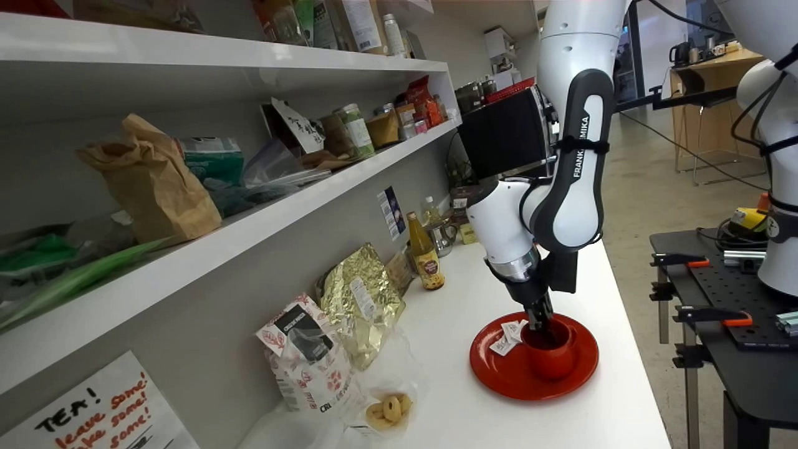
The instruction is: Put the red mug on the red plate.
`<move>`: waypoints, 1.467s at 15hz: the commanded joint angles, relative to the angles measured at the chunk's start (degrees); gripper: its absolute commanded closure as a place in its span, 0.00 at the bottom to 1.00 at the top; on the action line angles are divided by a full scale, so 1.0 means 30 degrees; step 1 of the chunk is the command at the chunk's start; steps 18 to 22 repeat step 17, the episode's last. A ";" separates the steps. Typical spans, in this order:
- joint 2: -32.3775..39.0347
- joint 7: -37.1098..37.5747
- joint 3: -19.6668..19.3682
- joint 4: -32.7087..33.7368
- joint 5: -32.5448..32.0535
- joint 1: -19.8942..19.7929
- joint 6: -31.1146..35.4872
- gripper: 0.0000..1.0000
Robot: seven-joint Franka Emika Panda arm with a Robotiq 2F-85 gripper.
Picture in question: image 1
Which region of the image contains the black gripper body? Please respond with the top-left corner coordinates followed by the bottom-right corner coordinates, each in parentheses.
top-left (493, 257), bottom-right (558, 320)

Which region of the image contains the brown paper bag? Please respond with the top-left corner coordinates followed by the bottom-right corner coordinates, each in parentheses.
top-left (78, 111), bottom-right (224, 246)

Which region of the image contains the black camera pole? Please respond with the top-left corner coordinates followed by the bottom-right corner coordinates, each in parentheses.
top-left (618, 82), bottom-right (742, 116)

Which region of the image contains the brown crumpled packet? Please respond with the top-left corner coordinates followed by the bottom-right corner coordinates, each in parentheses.
top-left (318, 111), bottom-right (351, 160)

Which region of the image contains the tall food carton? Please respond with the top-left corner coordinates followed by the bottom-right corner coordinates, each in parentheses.
top-left (338, 0), bottom-right (386, 55)

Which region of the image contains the gold foil bag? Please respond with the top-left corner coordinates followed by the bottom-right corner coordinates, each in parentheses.
top-left (318, 242), bottom-right (409, 373)

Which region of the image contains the black metal stand table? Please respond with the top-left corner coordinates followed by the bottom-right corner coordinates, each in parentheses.
top-left (649, 224), bottom-right (798, 449)

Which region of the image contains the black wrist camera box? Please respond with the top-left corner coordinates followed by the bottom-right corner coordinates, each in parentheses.
top-left (544, 248), bottom-right (581, 295)

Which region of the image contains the red small box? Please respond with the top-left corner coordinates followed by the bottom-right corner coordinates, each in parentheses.
top-left (406, 76), bottom-right (448, 132)

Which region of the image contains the clear bag with cookies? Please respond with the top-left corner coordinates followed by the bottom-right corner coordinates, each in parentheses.
top-left (347, 332), bottom-right (427, 439)

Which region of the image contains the yellow tool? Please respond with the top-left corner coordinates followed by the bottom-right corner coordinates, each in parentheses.
top-left (734, 204), bottom-right (771, 234)

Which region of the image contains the white round tin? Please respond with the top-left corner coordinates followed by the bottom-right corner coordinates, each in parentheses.
top-left (397, 102), bottom-right (419, 142)

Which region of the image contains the wooden desk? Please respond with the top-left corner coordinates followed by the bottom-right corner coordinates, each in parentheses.
top-left (669, 45), bottom-right (768, 178)

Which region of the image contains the black clamp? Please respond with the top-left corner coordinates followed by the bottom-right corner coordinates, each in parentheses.
top-left (671, 339), bottom-right (707, 373)

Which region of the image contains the green labelled jar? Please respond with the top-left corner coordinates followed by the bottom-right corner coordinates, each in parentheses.
top-left (337, 101), bottom-right (378, 160)

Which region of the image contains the clear plastic bag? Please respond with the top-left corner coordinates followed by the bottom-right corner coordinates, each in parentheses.
top-left (206, 140), bottom-right (335, 211)

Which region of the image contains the white paper tag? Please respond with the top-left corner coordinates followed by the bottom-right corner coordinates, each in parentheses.
top-left (485, 320), bottom-right (529, 360)

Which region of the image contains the orange snack packet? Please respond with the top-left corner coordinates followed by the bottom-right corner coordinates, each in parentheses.
top-left (251, 0), bottom-right (295, 45)

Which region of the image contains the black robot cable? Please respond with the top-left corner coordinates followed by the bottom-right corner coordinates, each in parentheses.
top-left (727, 40), bottom-right (798, 157)

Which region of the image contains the green white bag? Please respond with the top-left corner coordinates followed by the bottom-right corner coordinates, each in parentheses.
top-left (288, 0), bottom-right (337, 47)

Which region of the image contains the green white box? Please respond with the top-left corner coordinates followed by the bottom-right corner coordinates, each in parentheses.
top-left (180, 135), bottom-right (249, 191)

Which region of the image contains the red plate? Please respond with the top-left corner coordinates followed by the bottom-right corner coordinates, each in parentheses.
top-left (465, 310), bottom-right (603, 405)

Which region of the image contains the white plastic bottle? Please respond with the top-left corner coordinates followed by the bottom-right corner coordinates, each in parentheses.
top-left (381, 10), bottom-right (409, 60)

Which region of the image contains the orange handled clamp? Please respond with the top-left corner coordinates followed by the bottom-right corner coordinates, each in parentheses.
top-left (674, 305), bottom-right (759, 335)
top-left (649, 249), bottom-right (716, 277)

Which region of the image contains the white black printed carton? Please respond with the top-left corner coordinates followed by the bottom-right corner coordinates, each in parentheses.
top-left (260, 96), bottom-right (330, 157)

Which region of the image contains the green flat packet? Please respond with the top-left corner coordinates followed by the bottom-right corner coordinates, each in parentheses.
top-left (0, 222), bottom-right (176, 332)

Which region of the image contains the white wall shelf unit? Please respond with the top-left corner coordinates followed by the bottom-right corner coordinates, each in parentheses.
top-left (0, 0), bottom-right (463, 396)

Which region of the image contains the red shelf packet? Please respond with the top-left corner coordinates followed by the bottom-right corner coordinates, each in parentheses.
top-left (0, 0), bottom-right (69, 20)

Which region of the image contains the white red coffee bag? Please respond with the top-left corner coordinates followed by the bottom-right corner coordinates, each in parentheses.
top-left (254, 292), bottom-right (356, 418)

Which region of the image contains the red mug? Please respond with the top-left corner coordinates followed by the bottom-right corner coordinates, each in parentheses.
top-left (518, 317), bottom-right (581, 384)

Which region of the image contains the white tea sign paper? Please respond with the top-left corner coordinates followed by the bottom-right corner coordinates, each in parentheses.
top-left (0, 349), bottom-right (201, 449)

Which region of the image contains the black box appliance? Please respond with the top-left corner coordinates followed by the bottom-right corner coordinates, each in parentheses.
top-left (457, 78), bottom-right (562, 182)

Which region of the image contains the yellow glass bottle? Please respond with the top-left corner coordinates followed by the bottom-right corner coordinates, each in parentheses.
top-left (406, 211), bottom-right (446, 295)

